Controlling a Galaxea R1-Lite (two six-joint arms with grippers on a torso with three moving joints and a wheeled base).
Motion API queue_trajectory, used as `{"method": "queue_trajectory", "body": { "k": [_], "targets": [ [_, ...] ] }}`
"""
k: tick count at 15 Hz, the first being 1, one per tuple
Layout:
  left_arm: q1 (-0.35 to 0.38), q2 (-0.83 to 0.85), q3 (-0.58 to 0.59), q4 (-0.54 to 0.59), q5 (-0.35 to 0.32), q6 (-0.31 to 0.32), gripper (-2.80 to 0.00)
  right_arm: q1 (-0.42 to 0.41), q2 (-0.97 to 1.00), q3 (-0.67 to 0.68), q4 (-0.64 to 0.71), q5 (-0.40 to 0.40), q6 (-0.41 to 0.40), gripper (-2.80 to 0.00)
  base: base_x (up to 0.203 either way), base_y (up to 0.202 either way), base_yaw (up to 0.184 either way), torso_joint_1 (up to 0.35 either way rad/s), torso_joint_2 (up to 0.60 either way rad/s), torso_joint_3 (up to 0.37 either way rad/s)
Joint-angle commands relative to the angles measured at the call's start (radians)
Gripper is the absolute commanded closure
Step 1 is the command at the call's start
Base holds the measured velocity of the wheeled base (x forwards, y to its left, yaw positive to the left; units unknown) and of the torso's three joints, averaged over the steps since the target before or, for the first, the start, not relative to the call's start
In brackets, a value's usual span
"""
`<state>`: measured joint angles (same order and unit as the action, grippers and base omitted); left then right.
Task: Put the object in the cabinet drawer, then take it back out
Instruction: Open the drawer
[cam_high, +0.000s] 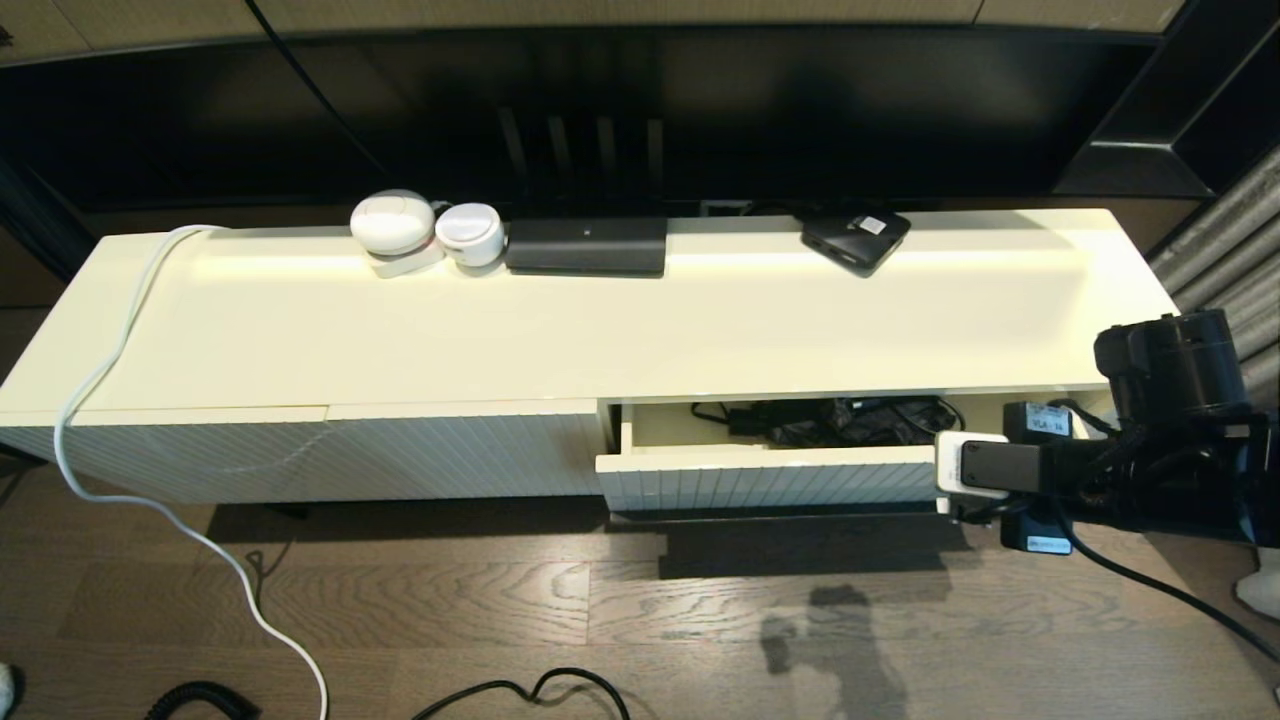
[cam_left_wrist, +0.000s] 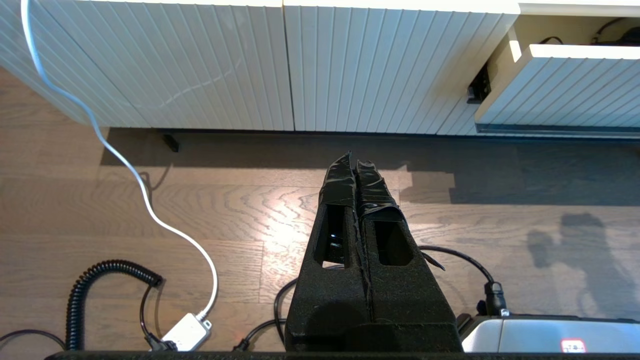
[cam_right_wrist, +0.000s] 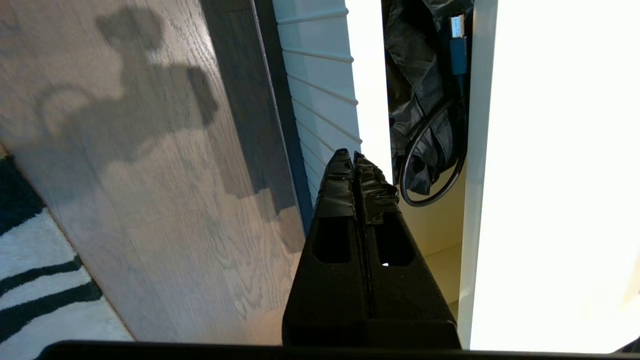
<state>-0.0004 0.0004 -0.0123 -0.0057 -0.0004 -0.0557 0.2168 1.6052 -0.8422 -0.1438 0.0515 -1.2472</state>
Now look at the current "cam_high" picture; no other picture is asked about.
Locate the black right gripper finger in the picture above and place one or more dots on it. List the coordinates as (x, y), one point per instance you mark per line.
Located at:
(975, 510)

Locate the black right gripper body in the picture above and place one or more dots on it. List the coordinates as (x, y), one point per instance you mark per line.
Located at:
(1065, 470)

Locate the black umbrella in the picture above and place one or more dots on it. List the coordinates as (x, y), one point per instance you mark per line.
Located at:
(830, 422)

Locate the white fluted drawer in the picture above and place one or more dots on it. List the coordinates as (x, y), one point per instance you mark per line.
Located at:
(750, 475)

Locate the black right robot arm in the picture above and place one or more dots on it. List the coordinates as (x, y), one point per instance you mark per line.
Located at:
(1180, 400)

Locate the white tv cabinet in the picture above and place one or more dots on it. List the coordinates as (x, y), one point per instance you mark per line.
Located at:
(400, 340)

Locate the white rounded floor object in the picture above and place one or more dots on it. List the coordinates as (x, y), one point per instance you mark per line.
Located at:
(1262, 595)

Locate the grey curtain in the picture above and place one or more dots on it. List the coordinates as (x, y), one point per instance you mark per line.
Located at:
(1230, 260)

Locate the small black set-top box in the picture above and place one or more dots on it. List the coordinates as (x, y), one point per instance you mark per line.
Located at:
(855, 240)

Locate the black shelf unit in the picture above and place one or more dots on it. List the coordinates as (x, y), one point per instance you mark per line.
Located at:
(1150, 165)

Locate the black television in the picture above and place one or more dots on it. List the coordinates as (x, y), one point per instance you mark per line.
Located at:
(800, 100)

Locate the black router with antennas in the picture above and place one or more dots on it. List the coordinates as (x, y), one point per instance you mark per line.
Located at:
(585, 247)

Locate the small white round device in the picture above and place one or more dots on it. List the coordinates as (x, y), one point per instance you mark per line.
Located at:
(470, 235)

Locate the white egg-shaped device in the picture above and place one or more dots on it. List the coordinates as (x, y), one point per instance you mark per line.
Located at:
(392, 222)

